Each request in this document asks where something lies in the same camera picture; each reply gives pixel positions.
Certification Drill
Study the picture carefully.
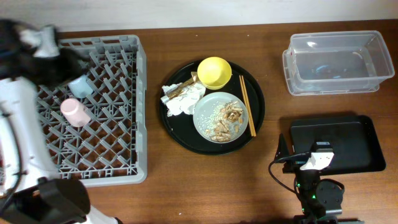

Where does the grey plastic dishwasher rack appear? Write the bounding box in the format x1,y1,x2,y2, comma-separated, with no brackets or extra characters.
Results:
37,35,147,187

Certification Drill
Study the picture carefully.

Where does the yellow plastic bowl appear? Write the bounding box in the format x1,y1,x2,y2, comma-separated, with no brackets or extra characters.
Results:
197,57,232,90

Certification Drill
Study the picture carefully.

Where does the black rectangular tray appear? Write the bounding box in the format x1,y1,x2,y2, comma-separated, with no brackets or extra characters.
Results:
290,115,386,175

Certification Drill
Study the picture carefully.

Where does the pink plastic cup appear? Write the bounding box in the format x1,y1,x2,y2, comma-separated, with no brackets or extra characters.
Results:
60,98,91,128

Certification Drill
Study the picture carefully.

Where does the light blue plastic cup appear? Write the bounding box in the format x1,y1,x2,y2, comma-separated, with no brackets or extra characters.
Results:
68,75,94,98

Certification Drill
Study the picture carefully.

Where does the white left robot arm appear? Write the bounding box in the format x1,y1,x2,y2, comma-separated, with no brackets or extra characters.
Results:
1,19,118,223

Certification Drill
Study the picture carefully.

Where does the brown snack wrapper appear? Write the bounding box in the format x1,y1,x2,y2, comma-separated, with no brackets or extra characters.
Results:
160,72,198,104

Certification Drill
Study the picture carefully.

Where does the grey plate with food scraps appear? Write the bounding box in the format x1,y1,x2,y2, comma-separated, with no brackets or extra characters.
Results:
193,92,248,144

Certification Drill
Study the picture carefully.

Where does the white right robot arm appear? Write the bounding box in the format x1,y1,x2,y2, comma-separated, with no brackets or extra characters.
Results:
268,134,362,224

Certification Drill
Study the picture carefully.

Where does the white paper napkin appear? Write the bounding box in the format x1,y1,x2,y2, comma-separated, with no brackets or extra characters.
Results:
160,81,206,117

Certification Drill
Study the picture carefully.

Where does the round black tray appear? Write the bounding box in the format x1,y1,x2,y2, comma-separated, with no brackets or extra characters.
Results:
159,62,266,155

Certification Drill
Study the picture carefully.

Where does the clear plastic waste bin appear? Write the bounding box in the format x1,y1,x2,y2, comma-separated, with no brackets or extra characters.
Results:
282,30,395,96

